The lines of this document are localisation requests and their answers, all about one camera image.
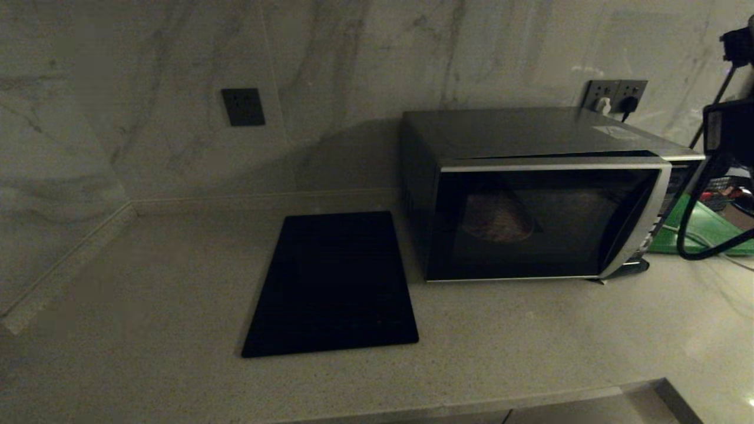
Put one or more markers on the white power plug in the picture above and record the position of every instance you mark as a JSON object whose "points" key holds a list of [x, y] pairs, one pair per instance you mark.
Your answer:
{"points": [[603, 105]]}

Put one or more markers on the black glass microwave door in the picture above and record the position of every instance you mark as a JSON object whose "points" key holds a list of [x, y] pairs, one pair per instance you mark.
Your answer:
{"points": [[559, 235]]}

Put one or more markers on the black induction cooktop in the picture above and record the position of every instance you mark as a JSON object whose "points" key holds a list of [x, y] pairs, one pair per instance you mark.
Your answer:
{"points": [[336, 282]]}

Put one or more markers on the black power plug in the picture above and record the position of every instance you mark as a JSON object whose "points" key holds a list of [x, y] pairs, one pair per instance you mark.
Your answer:
{"points": [[630, 104]]}

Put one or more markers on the green cutting board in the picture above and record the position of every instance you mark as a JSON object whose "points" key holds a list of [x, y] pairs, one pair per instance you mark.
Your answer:
{"points": [[707, 229]]}

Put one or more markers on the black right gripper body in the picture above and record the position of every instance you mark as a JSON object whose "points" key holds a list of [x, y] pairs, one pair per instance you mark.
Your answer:
{"points": [[733, 132]]}

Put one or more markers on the black partition frame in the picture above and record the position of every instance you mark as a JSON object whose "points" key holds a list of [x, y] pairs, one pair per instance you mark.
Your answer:
{"points": [[710, 107]]}

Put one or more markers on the dark single wall socket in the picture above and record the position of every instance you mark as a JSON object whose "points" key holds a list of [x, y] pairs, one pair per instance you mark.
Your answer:
{"points": [[242, 107]]}

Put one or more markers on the silver black microwave oven body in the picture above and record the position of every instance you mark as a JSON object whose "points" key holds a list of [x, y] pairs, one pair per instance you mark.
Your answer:
{"points": [[518, 131]]}

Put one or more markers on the grey wall socket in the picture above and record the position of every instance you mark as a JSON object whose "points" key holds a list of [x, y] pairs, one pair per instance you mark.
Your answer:
{"points": [[599, 89], [636, 88]]}

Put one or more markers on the purple plate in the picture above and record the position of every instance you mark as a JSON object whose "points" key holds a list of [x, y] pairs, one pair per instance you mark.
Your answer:
{"points": [[498, 224]]}

